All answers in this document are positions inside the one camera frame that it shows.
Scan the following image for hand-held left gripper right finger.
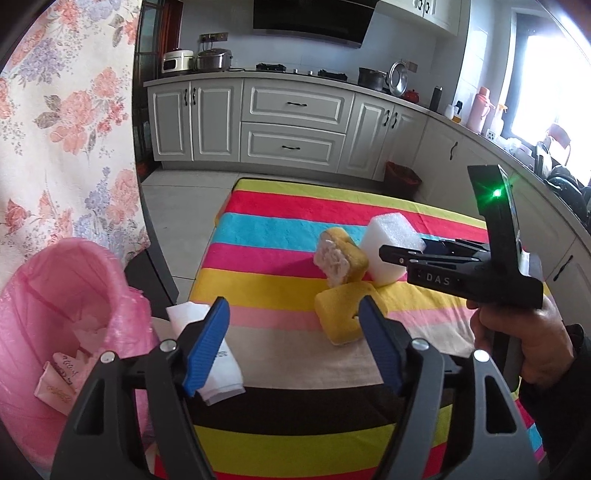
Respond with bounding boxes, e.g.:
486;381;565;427
359;295;541;480

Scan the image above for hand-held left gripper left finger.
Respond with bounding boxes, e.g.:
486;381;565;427
48;296;232;480

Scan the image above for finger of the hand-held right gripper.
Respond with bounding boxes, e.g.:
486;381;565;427
422;237;489;253
379;244;491;265

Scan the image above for white foam cube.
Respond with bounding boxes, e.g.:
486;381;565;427
359;215;426;283

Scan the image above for white paper packet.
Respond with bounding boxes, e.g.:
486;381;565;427
166;300;245;407

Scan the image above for beige paper wrapper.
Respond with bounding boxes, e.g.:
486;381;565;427
34;351;89;416

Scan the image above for pink lined trash bin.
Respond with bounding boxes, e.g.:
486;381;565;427
0;237;160;468

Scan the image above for person's right forearm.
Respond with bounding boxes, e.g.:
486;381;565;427
517;323;591;468

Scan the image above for brown trash bin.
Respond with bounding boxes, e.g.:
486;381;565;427
384;161;422;200

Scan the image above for person's right hand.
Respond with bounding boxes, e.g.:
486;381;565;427
470;295;579;388

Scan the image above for yellow sponge with white side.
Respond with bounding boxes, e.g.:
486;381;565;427
313;226;370;286

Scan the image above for dish rack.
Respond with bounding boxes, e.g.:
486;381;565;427
531;124;591;210

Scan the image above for white spray bottle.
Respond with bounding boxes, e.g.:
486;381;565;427
489;104;508;137

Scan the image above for striped tablecloth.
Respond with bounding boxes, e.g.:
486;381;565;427
143;178;555;480

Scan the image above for pink thermos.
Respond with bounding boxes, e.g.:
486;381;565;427
467;86;491;135

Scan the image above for silver pot lid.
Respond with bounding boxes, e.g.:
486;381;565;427
387;60;410;96

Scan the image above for metal pot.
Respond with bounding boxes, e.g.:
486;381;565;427
358;67;387;91

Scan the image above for white lower cabinets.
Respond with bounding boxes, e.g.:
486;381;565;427
143;69;591;296

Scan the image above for white cabinets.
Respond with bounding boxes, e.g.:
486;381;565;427
374;0;472;36
143;69;591;296

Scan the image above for window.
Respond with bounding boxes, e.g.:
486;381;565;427
505;11;591;153

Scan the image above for gas stove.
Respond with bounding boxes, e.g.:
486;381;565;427
255;63;348;79

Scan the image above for white upper cabinets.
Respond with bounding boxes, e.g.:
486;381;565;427
374;0;472;36

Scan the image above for black range hood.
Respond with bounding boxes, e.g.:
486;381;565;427
253;0;380;49

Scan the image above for silver pressure cooker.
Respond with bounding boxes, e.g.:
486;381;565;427
196;47;233;73

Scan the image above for floral curtain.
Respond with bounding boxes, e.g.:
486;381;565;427
0;0;151;296

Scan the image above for white rice cooker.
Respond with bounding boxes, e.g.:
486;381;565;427
161;50;195;76

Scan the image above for dark wooden door frame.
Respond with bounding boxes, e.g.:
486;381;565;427
133;0;184;178

